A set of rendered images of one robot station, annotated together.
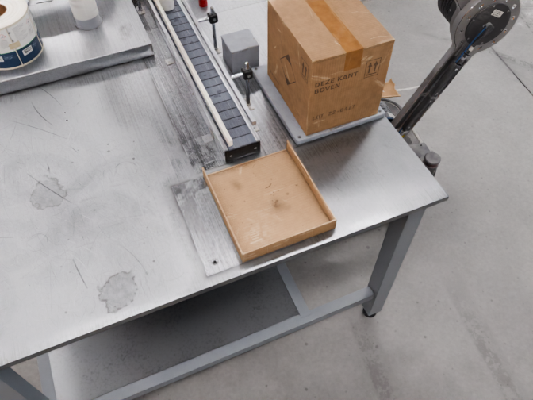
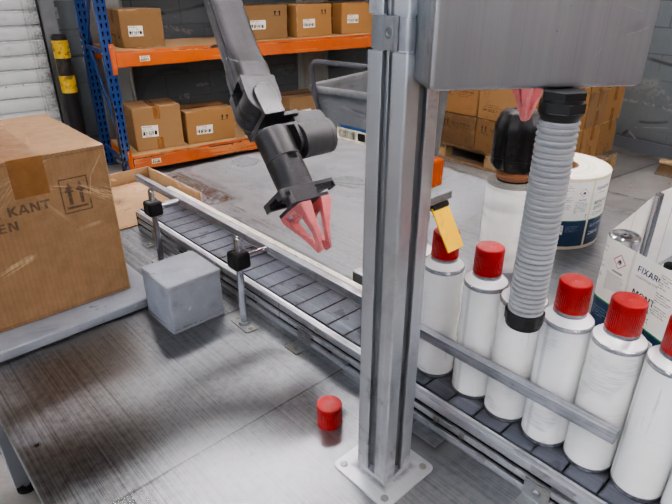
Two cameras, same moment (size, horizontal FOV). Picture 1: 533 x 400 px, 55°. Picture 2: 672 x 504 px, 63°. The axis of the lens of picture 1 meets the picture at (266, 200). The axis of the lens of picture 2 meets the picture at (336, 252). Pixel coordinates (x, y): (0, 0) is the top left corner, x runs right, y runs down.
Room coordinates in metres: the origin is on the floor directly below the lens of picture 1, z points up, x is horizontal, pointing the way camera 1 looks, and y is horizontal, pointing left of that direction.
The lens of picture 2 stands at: (2.26, 0.06, 1.36)
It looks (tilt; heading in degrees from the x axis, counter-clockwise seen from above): 26 degrees down; 161
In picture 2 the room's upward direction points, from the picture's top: straight up
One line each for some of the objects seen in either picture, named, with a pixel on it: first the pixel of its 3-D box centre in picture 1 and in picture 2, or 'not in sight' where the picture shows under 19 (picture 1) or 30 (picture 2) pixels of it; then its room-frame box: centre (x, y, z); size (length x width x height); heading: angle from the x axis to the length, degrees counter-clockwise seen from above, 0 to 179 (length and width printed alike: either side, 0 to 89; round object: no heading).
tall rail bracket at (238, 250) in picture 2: (208, 30); (251, 277); (1.45, 0.19, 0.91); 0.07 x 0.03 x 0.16; 113
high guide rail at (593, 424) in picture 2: (192, 15); (281, 255); (1.48, 0.24, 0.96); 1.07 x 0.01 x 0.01; 23
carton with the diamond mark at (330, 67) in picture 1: (324, 58); (18, 213); (1.22, -0.17, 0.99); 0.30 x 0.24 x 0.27; 22
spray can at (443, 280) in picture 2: not in sight; (440, 302); (1.73, 0.39, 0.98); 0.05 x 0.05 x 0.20
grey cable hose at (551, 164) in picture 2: not in sight; (541, 219); (1.92, 0.36, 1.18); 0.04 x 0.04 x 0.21
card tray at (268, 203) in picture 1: (266, 197); (128, 196); (0.81, 0.00, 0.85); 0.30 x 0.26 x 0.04; 23
